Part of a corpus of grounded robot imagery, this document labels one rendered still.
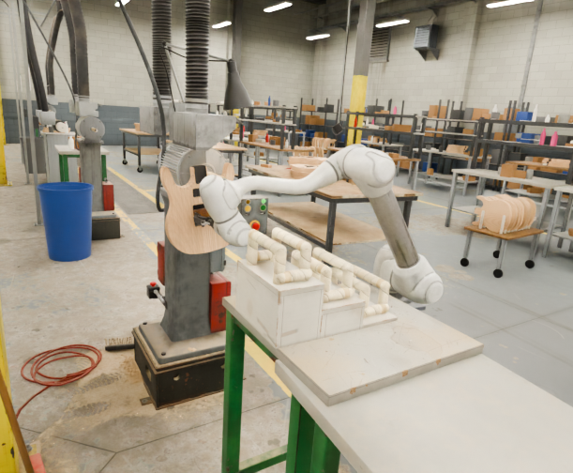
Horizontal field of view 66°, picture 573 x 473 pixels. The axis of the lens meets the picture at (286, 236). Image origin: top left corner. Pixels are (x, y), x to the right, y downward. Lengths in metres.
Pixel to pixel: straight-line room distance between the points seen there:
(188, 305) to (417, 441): 1.71
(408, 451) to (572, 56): 12.79
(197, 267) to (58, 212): 2.50
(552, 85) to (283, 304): 12.67
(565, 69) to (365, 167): 11.96
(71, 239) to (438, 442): 4.18
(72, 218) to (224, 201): 3.22
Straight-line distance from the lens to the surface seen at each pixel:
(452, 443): 1.11
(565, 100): 13.36
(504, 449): 1.14
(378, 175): 1.68
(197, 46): 2.02
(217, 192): 1.64
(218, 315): 2.60
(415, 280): 1.98
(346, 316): 1.36
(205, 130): 1.86
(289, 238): 1.29
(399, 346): 1.36
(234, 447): 1.85
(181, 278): 2.45
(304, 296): 1.23
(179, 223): 2.02
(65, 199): 4.70
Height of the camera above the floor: 1.56
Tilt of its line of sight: 16 degrees down
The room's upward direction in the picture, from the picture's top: 4 degrees clockwise
